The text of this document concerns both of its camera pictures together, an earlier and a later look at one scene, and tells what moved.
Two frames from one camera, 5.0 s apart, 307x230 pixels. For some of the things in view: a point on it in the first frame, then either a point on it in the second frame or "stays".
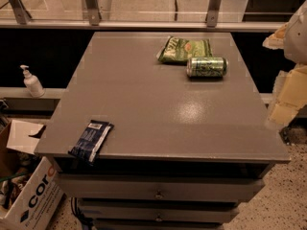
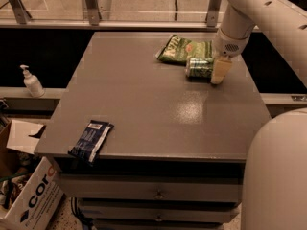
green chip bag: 181,50 stays
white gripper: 296,37 → 227,47
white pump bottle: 33,83 stays
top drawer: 159,188 stays
